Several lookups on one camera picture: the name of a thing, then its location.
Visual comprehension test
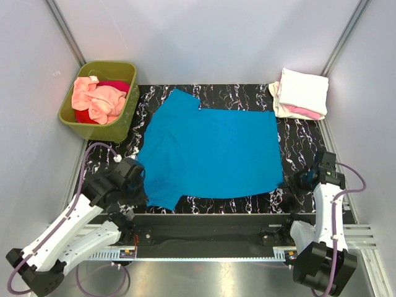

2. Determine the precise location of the olive green plastic bin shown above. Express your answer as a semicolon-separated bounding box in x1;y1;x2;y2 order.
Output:
58;61;140;143

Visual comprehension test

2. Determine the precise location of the right aluminium frame post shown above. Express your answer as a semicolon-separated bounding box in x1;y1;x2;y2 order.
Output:
321;0;372;77

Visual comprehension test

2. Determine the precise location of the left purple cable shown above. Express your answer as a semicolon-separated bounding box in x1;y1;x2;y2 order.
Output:
6;142;132;296

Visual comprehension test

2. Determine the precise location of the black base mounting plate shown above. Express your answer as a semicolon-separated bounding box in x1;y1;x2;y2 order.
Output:
133;213;315;254

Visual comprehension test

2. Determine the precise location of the left aluminium frame post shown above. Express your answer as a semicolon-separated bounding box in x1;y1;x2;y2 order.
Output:
43;0;86;67

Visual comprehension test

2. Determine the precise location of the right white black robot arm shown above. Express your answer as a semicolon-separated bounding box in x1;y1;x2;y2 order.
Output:
281;151;358;296

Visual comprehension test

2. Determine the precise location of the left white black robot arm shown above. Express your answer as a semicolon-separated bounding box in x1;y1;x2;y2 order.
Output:
6;157;146;296

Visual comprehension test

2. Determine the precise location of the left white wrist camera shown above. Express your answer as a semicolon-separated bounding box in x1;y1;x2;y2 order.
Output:
113;154;137;165

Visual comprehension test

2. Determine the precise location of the salmon pink t shirt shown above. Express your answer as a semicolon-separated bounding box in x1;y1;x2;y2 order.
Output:
71;76;127;126

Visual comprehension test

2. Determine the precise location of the pink folded t shirt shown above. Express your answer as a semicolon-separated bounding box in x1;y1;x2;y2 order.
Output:
281;105;324;121

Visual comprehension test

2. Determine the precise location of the blue t shirt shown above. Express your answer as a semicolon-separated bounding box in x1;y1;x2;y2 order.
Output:
137;90;283;210

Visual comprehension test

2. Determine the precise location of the cream folded t shirt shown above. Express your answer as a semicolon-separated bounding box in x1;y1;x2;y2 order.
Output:
268;81;283;118

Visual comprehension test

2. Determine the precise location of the red t shirt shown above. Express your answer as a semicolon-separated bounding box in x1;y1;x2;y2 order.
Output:
74;80;131;124

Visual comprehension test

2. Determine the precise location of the aluminium frame post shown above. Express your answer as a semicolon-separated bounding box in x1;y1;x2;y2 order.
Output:
321;0;372;77
43;0;86;67

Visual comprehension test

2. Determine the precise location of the aluminium cable duct rail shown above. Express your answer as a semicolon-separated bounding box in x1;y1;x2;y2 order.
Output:
88;246;297;262

